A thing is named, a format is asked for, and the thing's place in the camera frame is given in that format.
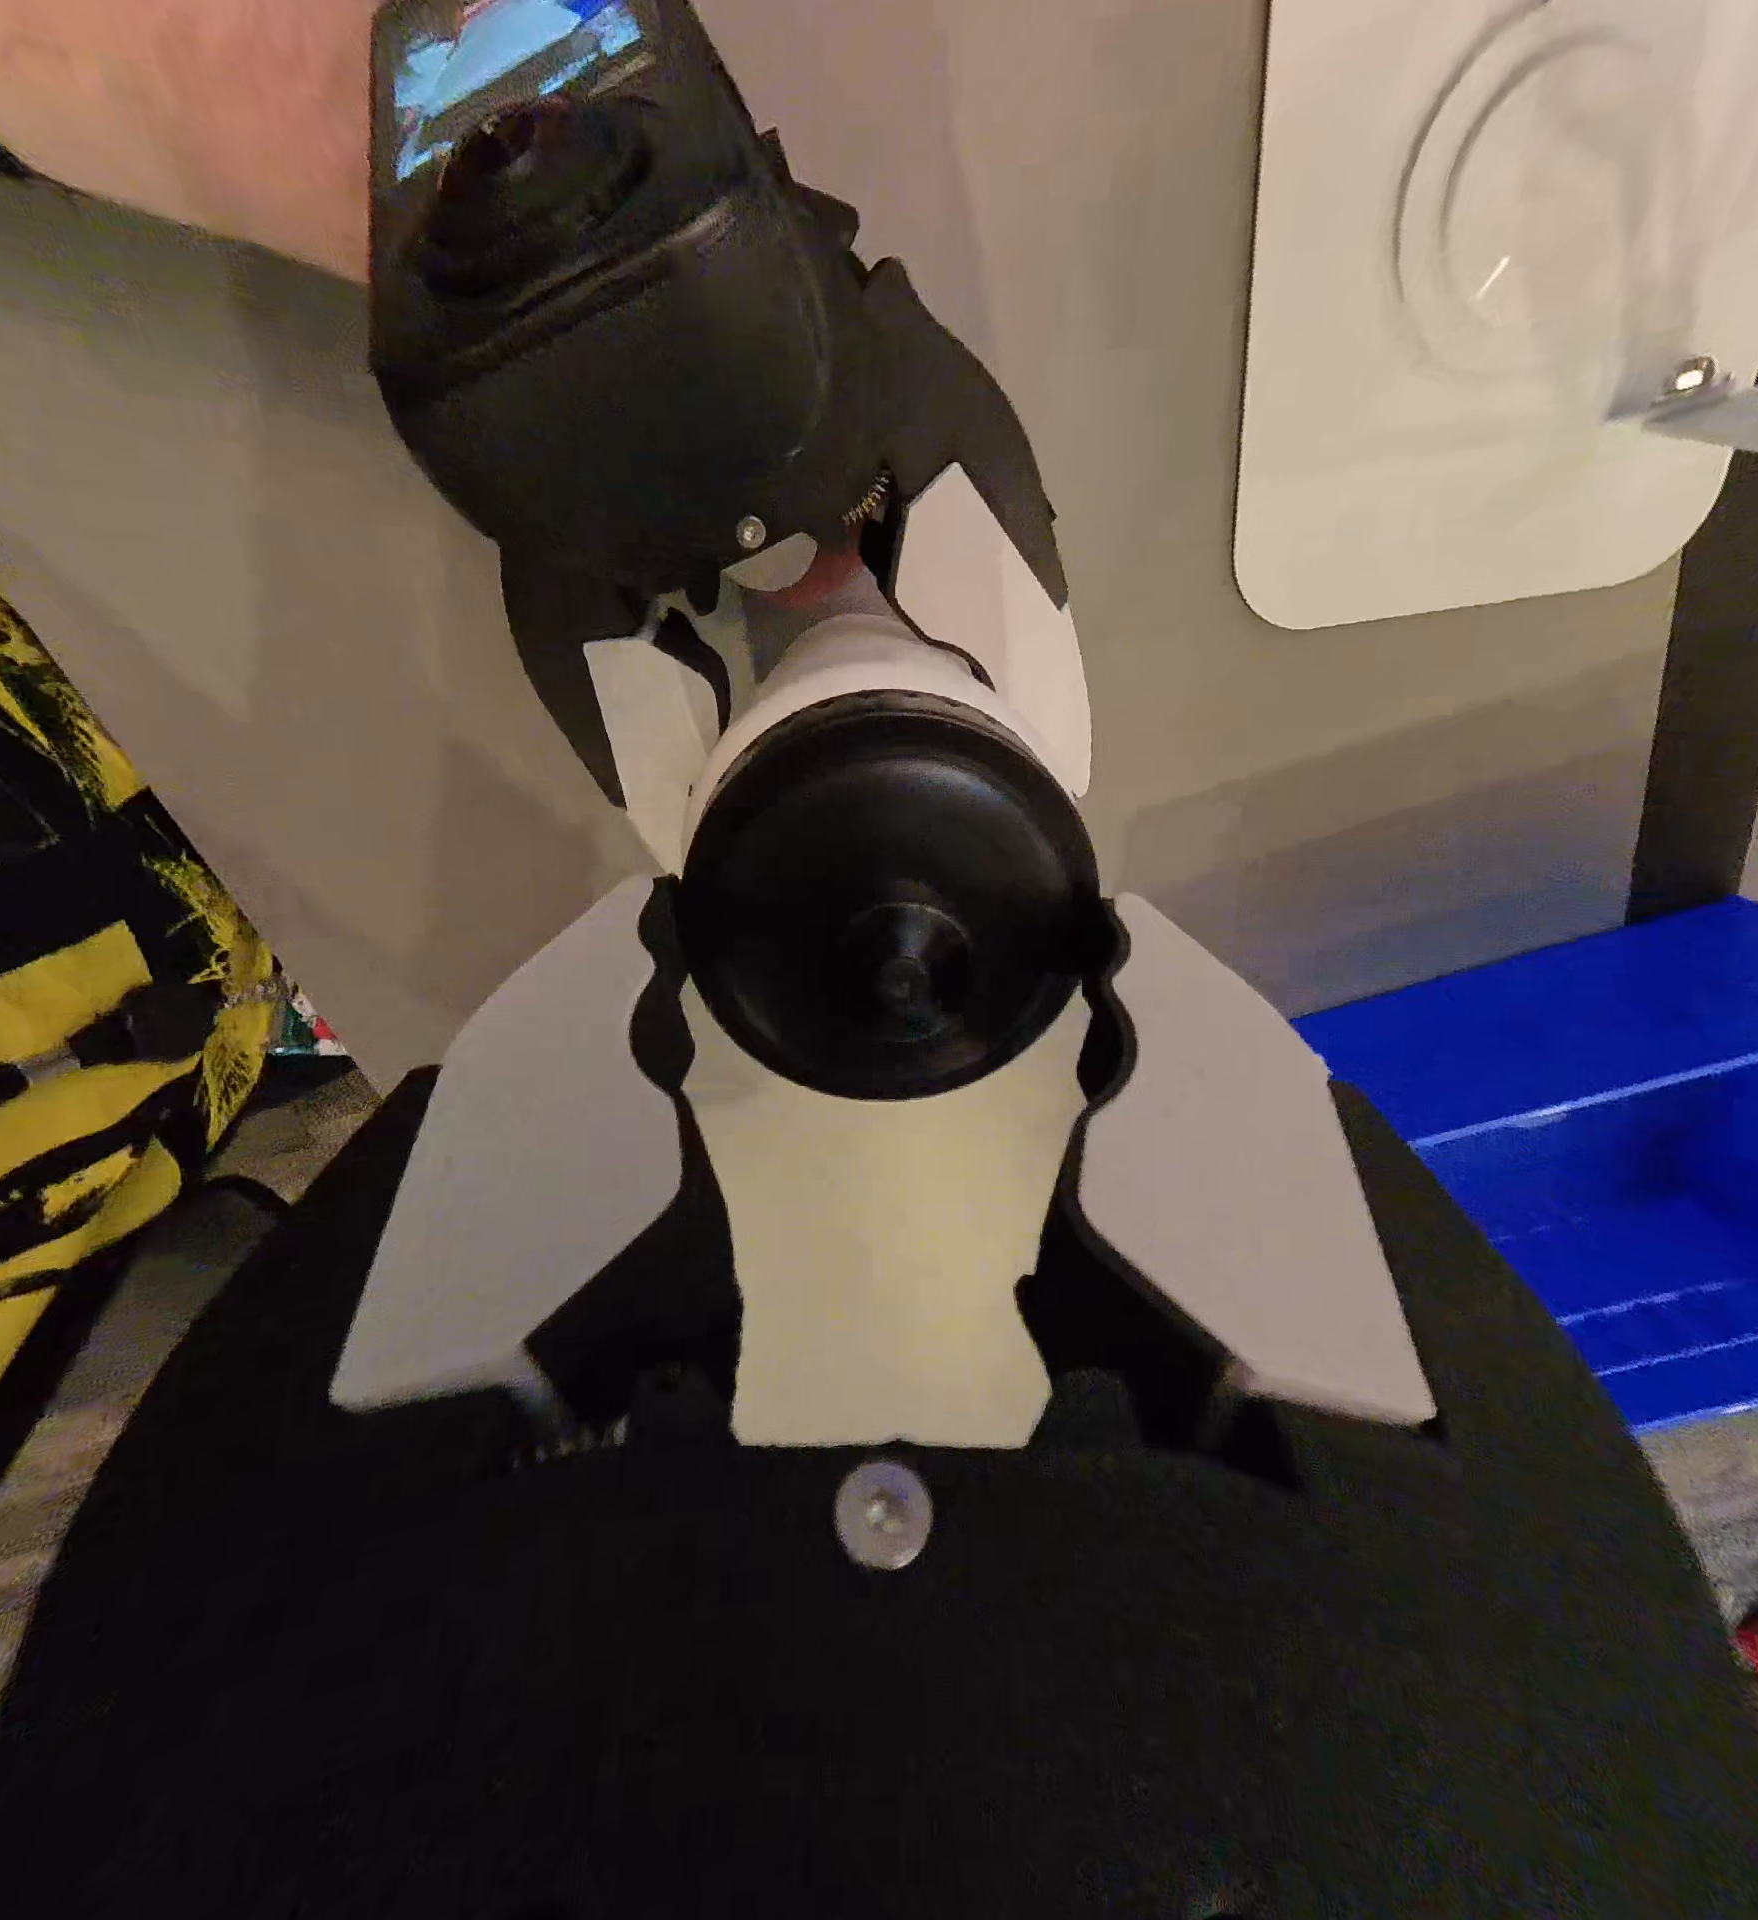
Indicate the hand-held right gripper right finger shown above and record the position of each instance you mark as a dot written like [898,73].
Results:
[1240,1201]

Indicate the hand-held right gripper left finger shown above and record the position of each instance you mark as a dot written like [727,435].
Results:
[521,1187]

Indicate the person's left forearm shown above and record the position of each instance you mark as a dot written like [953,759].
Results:
[130,106]

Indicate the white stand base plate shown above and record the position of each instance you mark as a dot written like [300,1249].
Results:
[1359,451]

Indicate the black yellow printed shirt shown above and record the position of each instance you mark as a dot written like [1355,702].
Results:
[42,990]

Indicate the white bottle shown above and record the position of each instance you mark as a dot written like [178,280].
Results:
[849,667]

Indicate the clear round stand foot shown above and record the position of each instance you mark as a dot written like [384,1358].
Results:
[1600,210]

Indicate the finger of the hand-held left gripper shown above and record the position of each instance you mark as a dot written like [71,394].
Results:
[664,706]
[1007,631]

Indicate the blue plastic bin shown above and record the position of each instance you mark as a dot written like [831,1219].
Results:
[1629,1140]

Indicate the black bottle lid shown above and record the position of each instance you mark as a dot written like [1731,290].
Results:
[885,901]

